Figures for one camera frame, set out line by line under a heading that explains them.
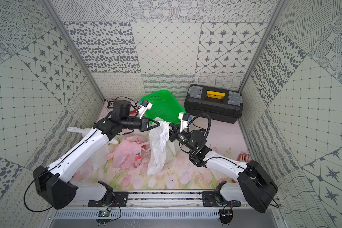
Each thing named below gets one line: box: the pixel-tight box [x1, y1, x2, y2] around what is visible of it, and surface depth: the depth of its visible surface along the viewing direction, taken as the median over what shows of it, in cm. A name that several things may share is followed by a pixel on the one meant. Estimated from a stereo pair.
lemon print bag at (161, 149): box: [147, 116, 176, 176], surface depth 72 cm
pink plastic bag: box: [106, 136, 151, 170], surface depth 77 cm
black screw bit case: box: [106, 99, 116, 109], surface depth 117 cm
